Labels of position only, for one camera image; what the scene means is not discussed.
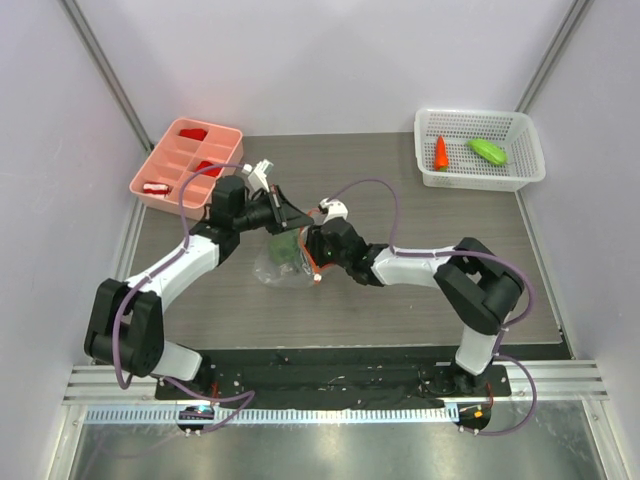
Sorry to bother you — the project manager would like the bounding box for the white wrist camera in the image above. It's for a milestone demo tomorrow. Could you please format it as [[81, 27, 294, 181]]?
[[241, 159, 274, 192], [318, 198, 349, 223]]

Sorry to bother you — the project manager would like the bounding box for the red fake food middle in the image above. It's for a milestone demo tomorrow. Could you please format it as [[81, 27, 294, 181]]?
[[195, 161, 223, 178]]

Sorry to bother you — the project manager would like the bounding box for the aluminium frame rail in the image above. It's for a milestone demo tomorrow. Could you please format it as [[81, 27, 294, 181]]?
[[63, 359, 610, 403]]

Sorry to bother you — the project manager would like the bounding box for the white perforated plastic basket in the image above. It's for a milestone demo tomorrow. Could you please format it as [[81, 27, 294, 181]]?
[[414, 108, 546, 192]]

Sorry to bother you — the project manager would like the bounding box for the clear orange zip top bag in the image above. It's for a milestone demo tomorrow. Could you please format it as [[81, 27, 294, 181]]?
[[253, 227, 333, 288]]

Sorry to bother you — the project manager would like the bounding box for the orange fake carrot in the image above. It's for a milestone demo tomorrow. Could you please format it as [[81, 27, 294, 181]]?
[[434, 136, 449, 172]]

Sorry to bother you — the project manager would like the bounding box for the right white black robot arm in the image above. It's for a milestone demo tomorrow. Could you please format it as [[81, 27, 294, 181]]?
[[304, 218, 532, 395]]

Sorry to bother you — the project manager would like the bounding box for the green fake pea pod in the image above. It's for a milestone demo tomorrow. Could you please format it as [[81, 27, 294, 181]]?
[[467, 138, 508, 166]]

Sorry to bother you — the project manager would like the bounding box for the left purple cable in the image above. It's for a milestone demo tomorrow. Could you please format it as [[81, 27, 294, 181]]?
[[112, 162, 256, 446]]

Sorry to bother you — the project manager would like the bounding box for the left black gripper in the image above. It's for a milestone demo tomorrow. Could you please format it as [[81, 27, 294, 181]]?
[[233, 185, 313, 235]]

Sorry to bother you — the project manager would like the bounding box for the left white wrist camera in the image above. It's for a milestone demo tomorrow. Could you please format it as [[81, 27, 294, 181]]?
[[241, 159, 274, 192]]

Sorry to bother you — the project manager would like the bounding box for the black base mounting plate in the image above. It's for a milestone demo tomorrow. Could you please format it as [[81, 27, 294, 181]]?
[[154, 345, 512, 411]]

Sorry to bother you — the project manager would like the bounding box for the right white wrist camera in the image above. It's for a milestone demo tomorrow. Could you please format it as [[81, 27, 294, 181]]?
[[318, 198, 349, 223]]

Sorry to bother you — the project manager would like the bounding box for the green fake pepper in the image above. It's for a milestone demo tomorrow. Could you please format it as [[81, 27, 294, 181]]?
[[267, 231, 299, 265]]

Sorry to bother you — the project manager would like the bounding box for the white slotted cable duct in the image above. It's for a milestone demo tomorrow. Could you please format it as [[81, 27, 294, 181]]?
[[84, 403, 459, 426]]

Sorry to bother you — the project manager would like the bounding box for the red fake food top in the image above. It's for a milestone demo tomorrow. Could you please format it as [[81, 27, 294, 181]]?
[[179, 128, 208, 142]]

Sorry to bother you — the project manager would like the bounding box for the pink compartment tray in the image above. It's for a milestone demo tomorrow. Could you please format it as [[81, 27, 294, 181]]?
[[129, 118, 244, 219]]

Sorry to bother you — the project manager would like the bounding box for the red white fake food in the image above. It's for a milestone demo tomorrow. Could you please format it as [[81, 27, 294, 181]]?
[[142, 182, 172, 198]]

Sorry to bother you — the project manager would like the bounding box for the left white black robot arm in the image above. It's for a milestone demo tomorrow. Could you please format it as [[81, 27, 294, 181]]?
[[84, 175, 313, 399]]

